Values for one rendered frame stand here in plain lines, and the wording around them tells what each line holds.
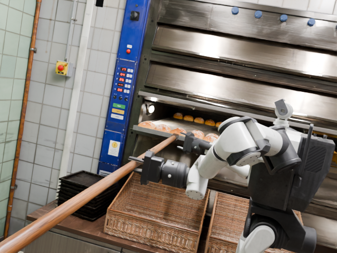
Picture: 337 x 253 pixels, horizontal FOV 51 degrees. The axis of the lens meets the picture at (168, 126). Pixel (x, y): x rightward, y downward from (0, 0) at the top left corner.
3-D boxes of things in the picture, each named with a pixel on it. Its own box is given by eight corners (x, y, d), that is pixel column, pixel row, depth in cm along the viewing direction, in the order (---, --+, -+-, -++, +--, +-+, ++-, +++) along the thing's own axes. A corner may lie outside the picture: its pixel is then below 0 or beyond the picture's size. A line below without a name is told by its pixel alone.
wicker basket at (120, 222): (125, 207, 251) (132, 169, 247) (203, 227, 242) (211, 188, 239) (101, 233, 203) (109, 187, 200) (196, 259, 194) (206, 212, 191)
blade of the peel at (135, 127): (220, 148, 208) (221, 144, 207) (132, 129, 217) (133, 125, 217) (222, 141, 243) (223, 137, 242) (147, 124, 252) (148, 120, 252)
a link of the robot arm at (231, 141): (207, 184, 110) (234, 156, 95) (194, 156, 114) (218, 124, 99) (234, 176, 115) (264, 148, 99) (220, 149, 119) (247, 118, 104)
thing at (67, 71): (59, 74, 255) (61, 60, 254) (71, 77, 253) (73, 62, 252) (53, 74, 248) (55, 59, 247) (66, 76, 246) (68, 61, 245)
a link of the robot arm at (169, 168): (143, 151, 120) (177, 159, 118) (150, 147, 129) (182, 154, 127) (137, 186, 121) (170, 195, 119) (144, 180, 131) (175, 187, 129)
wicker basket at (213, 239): (207, 229, 240) (215, 190, 237) (291, 250, 231) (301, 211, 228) (201, 262, 192) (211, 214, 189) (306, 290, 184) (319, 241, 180)
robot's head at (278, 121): (290, 125, 148) (295, 104, 147) (288, 126, 139) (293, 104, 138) (274, 121, 151) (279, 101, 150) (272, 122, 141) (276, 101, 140)
